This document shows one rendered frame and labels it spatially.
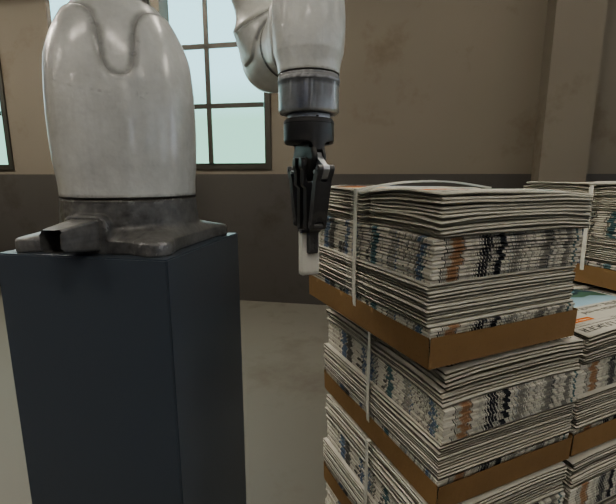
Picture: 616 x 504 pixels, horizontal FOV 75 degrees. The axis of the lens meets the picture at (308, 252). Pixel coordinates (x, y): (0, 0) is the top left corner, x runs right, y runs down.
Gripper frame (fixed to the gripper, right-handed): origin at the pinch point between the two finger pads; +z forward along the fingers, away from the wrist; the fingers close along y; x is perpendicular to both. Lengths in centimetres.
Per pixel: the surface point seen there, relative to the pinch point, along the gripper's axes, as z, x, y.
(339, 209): -6.0, -8.5, 6.1
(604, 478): 43, -51, -19
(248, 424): 96, -14, 101
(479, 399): 19.4, -18.3, -18.8
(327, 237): -0.4, -8.3, 10.4
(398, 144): -36, -166, 210
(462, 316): 6.5, -14.2, -18.6
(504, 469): 32.9, -24.9, -18.7
